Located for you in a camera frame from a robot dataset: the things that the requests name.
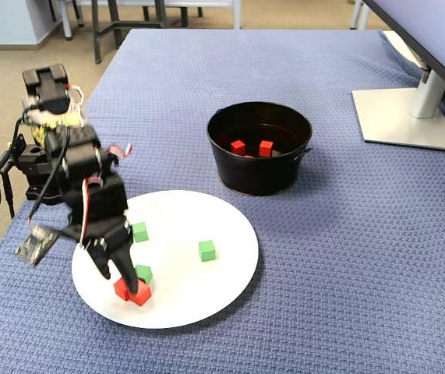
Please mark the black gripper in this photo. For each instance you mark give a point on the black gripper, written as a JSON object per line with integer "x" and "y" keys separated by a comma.
{"x": 116, "y": 238}

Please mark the red cube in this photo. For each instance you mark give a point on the red cube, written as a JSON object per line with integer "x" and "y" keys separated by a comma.
{"x": 237, "y": 147}
{"x": 141, "y": 295}
{"x": 120, "y": 289}
{"x": 265, "y": 149}

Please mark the green cube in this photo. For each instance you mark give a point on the green cube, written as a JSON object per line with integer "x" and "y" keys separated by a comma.
{"x": 140, "y": 232}
{"x": 207, "y": 251}
{"x": 145, "y": 273}

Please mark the white round plate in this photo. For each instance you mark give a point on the white round plate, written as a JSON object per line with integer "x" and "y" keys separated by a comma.
{"x": 191, "y": 296}

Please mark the black metal bucket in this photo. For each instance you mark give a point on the black metal bucket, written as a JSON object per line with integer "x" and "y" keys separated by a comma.
{"x": 257, "y": 175}

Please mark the blue waffle cloth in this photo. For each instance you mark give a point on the blue waffle cloth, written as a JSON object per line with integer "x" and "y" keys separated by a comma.
{"x": 323, "y": 253}

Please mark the white table leg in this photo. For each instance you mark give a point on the white table leg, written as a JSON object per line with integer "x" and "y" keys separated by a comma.
{"x": 67, "y": 19}
{"x": 237, "y": 15}

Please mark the dark chair legs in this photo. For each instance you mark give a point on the dark chair legs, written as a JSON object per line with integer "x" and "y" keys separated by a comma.
{"x": 184, "y": 15}

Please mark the computer monitor on white stand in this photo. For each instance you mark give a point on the computer monitor on white stand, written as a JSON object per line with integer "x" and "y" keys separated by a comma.
{"x": 401, "y": 117}

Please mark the white chair leg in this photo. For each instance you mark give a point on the white chair leg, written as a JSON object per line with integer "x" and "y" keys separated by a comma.
{"x": 358, "y": 15}

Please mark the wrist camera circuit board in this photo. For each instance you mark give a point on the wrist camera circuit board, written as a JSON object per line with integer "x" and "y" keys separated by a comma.
{"x": 37, "y": 245}

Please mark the dark grey metal table frame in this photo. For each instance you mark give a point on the dark grey metal table frame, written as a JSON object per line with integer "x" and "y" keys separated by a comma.
{"x": 96, "y": 39}

